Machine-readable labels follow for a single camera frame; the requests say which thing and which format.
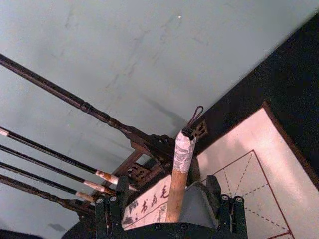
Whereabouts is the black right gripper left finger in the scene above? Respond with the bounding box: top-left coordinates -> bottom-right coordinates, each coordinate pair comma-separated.
94,175 -> 130,239

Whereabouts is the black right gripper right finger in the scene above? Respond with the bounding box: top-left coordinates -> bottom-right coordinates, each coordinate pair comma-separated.
205,175 -> 248,239

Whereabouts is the bamboo brush with taped handle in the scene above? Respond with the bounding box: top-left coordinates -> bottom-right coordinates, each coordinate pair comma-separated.
165,105 -> 205,223

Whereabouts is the white box with black characters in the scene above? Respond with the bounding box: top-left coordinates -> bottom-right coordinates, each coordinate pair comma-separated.
121,177 -> 173,231

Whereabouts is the white sheet with red grid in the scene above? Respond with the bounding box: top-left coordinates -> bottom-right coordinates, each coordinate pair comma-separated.
196,106 -> 319,239

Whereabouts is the brown-edged desk mat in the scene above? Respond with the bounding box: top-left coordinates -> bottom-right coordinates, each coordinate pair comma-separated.
261,100 -> 319,191

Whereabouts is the dark wooden brush rack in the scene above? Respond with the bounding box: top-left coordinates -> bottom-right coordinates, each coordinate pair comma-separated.
0,53 -> 208,225

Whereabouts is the black table cloth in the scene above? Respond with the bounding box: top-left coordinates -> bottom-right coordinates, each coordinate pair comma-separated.
193,7 -> 319,186

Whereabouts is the black-handled calligraphy brush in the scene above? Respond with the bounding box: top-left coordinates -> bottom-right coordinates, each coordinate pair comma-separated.
0,162 -> 97,202
0,144 -> 118,195
0,127 -> 138,192

